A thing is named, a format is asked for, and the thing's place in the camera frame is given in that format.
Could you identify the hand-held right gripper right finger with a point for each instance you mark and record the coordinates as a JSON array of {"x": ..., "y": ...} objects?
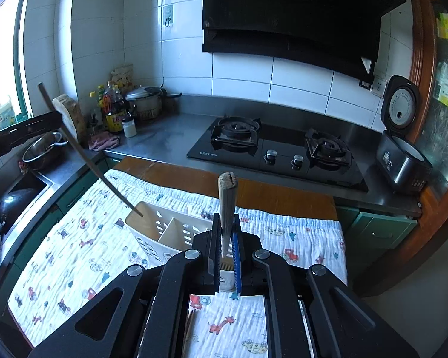
[{"x": 237, "y": 264}]

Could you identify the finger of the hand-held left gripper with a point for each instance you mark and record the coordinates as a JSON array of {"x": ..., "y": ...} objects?
[{"x": 30, "y": 128}]

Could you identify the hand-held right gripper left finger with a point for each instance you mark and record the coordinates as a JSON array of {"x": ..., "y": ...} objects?
[{"x": 214, "y": 264}]

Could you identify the white plastic utensil holder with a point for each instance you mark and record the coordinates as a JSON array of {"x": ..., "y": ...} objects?
[{"x": 164, "y": 227}]

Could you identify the wooden chopstick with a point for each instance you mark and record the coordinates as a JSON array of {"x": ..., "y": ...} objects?
[
  {"x": 189, "y": 322},
  {"x": 97, "y": 169},
  {"x": 227, "y": 201}
]

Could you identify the steel pot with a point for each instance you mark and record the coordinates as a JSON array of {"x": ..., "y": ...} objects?
[{"x": 44, "y": 153}]

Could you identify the round wooden cutting board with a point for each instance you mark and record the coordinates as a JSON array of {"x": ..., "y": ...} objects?
[{"x": 71, "y": 115}]

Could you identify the steel sink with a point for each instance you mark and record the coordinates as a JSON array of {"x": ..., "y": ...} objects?
[{"x": 30, "y": 182}]

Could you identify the small dark bottle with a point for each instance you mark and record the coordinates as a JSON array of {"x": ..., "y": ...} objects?
[{"x": 93, "y": 121}]

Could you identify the window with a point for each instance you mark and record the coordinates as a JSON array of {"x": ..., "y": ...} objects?
[{"x": 7, "y": 63}]

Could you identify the pink rag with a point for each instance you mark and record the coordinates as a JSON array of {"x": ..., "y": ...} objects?
[{"x": 103, "y": 142}]

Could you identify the yellow cap bottle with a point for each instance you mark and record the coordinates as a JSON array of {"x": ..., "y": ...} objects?
[{"x": 100, "y": 97}]

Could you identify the dark wok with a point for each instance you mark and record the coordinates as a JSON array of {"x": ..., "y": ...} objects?
[{"x": 16, "y": 209}]

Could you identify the dark oil bottle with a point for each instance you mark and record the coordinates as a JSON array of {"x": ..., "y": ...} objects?
[{"x": 114, "y": 113}]

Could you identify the white jar black lid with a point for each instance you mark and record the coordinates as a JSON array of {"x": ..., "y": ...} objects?
[{"x": 129, "y": 128}]

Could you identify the food packet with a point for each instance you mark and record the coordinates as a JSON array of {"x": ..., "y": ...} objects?
[{"x": 122, "y": 76}]

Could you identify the steel pressure cooker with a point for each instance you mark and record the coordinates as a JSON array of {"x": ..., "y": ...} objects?
[{"x": 145, "y": 102}]

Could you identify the black gas stove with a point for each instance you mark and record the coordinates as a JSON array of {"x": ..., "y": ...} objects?
[{"x": 283, "y": 149}]

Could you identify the printed cartoon cloth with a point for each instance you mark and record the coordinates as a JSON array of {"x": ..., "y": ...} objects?
[{"x": 78, "y": 253}]

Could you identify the black rice cooker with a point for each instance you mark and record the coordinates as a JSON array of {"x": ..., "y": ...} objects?
[{"x": 399, "y": 156}]

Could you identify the black range hood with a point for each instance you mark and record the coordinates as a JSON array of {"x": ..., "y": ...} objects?
[{"x": 283, "y": 15}]

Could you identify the wooden glass door cabinet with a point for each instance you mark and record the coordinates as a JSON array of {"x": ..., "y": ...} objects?
[{"x": 444, "y": 100}]

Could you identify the green wall hook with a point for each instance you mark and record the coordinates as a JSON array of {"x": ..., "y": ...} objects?
[{"x": 167, "y": 13}]

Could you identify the wall socket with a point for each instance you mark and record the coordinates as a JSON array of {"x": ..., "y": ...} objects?
[{"x": 379, "y": 85}]

